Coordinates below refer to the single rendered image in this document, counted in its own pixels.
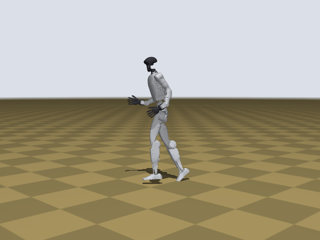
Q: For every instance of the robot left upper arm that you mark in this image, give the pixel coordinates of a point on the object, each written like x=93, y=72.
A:
x=160, y=78

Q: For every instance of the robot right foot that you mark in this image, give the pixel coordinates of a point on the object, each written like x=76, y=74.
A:
x=182, y=174

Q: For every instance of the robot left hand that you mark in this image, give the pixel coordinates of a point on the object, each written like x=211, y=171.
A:
x=155, y=110

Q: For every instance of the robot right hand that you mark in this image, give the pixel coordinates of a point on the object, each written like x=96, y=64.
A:
x=135, y=101

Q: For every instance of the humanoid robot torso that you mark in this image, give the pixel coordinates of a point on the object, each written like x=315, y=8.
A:
x=157, y=91

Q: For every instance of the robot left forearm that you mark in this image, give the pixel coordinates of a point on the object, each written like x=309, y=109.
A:
x=167, y=99

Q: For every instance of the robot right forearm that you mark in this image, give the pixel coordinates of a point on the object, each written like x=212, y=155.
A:
x=147, y=102

